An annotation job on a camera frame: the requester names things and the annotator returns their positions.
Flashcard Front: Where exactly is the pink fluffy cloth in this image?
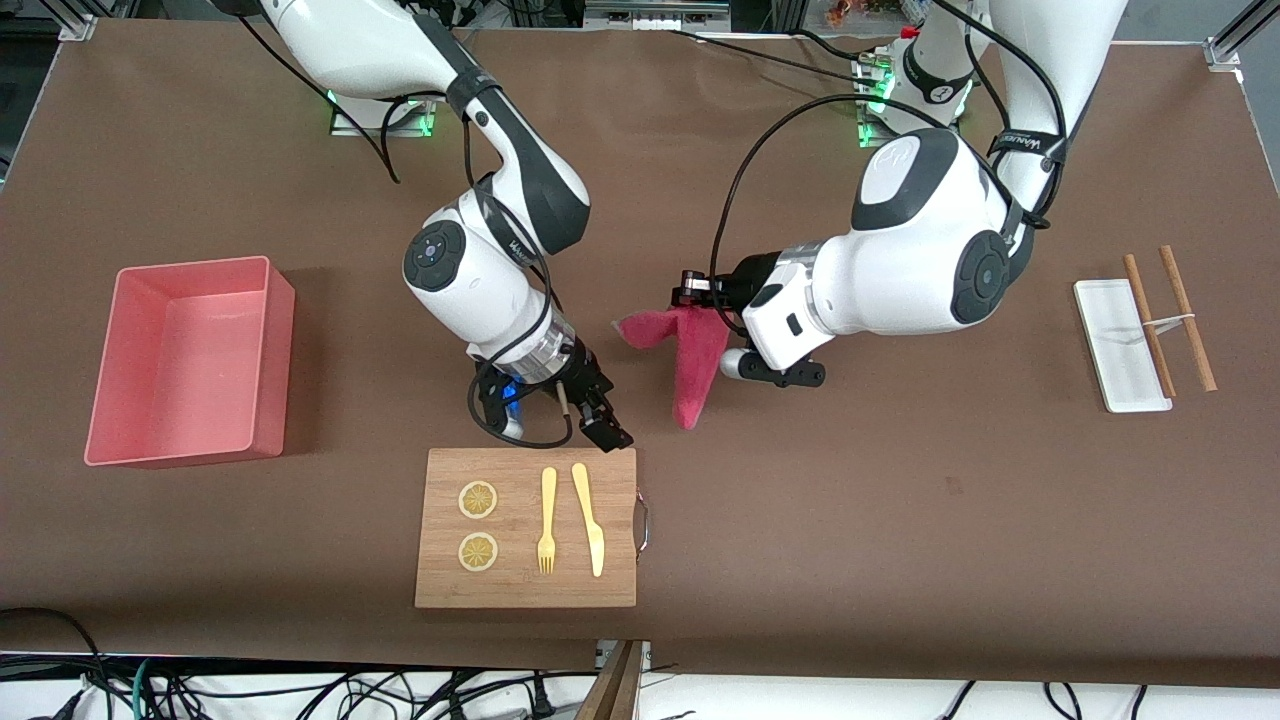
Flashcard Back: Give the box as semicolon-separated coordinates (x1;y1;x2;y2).
612;305;732;432

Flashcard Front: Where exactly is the yellow plastic knife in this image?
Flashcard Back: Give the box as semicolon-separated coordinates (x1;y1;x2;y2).
571;462;606;578

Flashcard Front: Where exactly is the yellow plastic fork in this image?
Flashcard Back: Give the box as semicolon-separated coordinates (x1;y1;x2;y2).
537;467;558;575

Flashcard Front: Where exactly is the wooden cutting board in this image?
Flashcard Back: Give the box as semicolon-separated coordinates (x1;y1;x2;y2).
414;447;638;609

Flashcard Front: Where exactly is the brown table cover sheet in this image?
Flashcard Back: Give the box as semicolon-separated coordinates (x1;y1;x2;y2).
0;18;1280;689

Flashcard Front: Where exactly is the wooden beam below table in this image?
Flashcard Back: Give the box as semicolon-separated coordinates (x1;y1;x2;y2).
574;640;644;720

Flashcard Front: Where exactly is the grey device behind table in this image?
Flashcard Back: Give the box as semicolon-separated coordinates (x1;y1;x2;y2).
584;0;732;32

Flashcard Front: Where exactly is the white rectangular tray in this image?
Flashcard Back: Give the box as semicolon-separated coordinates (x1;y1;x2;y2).
1073;279;1173;414

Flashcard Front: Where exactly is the pink plastic bin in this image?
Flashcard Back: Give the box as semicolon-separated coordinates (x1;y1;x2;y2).
84;256;297;469

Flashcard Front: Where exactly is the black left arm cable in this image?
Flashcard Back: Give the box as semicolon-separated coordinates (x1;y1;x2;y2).
708;0;1069;337

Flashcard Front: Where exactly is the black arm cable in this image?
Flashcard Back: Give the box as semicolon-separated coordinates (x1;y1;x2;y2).
235;12;581;449
708;0;1069;337

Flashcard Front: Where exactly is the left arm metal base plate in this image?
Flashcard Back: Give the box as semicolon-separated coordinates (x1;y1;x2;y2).
855;50;964;152

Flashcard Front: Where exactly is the black cable across table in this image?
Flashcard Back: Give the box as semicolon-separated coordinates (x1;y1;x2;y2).
668;28;883;89

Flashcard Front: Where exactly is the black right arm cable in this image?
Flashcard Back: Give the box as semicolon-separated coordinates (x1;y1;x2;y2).
235;12;581;449

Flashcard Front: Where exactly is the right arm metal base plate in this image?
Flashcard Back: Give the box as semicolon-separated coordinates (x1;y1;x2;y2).
329;90;438;138

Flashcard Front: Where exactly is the black looped floor cable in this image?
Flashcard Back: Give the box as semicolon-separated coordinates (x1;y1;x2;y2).
0;606;106;701

